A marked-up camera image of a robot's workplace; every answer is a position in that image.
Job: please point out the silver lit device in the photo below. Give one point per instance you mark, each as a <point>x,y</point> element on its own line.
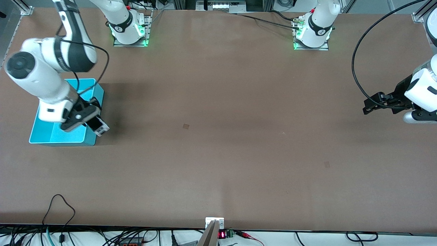
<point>222,6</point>

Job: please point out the aluminium frame profile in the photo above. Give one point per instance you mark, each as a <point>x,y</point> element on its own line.
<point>25,8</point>
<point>421,13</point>

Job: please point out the red digit display module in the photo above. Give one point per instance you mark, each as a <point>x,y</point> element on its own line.
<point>222,234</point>

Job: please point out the white jeep toy black roof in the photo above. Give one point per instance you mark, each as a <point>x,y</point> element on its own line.
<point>100,127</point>

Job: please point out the black box red buttons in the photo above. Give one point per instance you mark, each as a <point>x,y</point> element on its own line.
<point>131,242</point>

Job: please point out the cyan plastic bin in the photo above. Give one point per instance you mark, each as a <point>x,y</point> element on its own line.
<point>58,137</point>

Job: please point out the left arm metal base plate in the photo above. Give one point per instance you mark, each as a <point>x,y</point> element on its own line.
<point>324,48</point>

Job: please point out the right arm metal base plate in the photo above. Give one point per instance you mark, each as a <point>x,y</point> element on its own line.
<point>147,34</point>

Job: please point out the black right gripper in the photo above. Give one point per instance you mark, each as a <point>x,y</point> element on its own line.
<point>93,103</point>

